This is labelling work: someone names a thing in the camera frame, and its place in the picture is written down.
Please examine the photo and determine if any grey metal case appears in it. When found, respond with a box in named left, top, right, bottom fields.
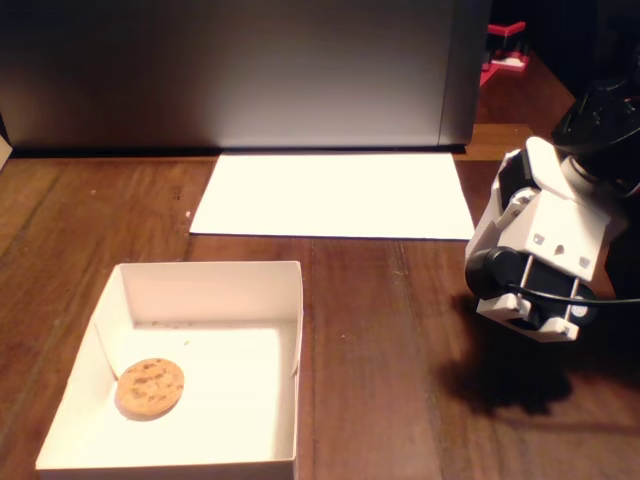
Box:
left=0, top=0, right=490, bottom=156

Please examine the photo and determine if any white paper sheet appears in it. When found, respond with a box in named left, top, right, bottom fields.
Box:
left=189, top=152, right=476, bottom=242

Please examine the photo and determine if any round chocolate chip cookie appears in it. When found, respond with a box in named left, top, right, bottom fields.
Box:
left=114, top=357, right=185, bottom=420

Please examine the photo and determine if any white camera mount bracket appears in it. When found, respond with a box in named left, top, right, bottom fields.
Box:
left=476, top=192, right=626, bottom=344

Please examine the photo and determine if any black camera cable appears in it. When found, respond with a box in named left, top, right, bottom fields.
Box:
left=507, top=282, right=640, bottom=305

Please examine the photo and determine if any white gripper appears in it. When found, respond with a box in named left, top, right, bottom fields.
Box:
left=465, top=137, right=576, bottom=269

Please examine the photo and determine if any red plastic clamp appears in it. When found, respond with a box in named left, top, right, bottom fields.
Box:
left=479, top=21, right=532, bottom=89

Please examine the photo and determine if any black wrist webcam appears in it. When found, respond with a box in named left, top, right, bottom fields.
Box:
left=464, top=247, right=599, bottom=332

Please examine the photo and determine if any white open cardboard box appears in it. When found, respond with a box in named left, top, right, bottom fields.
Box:
left=34, top=260, right=306, bottom=480

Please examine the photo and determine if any white cardboard piece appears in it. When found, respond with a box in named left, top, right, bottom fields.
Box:
left=0, top=112, right=14, bottom=171

